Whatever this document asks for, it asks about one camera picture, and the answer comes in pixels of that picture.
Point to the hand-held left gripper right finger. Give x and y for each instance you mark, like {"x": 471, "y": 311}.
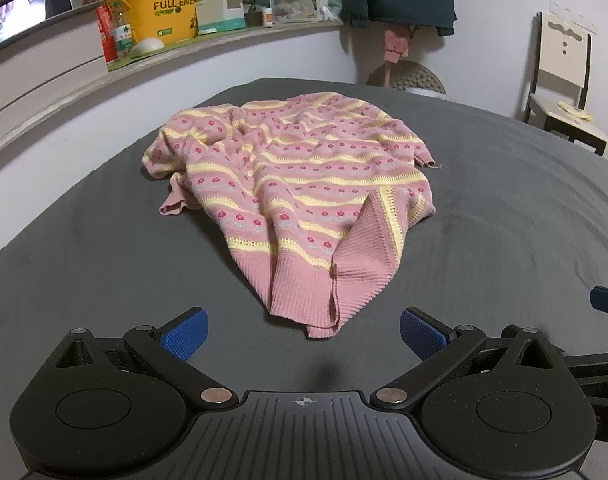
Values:
{"x": 421, "y": 334}

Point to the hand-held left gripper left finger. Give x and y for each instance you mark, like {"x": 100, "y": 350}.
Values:
{"x": 186, "y": 334}

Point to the pink yellow striped knit sweater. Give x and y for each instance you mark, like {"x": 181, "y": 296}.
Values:
{"x": 294, "y": 185}

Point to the grey bed sheet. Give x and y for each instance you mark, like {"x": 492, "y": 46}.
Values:
{"x": 484, "y": 235}

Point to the pale yellow cloth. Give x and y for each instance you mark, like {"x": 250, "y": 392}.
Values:
{"x": 576, "y": 111}

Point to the round cushioned stool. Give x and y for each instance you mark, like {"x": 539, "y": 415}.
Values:
{"x": 414, "y": 77}

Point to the curved grey headboard shelf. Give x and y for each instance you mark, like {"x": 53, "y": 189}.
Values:
{"x": 59, "y": 90}

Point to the pink hanging cloth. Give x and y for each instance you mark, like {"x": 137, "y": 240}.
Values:
{"x": 396, "y": 45}

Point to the white computer mouse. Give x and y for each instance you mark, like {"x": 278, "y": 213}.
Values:
{"x": 146, "y": 46}

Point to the green label water bottle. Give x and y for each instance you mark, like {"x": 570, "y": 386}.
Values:
{"x": 123, "y": 35}

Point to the red packet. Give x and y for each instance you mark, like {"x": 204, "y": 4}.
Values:
{"x": 105, "y": 35}

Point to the yellow plastic crate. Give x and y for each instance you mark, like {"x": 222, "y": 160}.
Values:
{"x": 159, "y": 20}

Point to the white teal box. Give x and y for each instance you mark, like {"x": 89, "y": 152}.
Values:
{"x": 219, "y": 15}

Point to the small orange bottle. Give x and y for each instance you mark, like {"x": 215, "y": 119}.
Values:
{"x": 267, "y": 17}

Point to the clear plastic container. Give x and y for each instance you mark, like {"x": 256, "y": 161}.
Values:
{"x": 299, "y": 6}

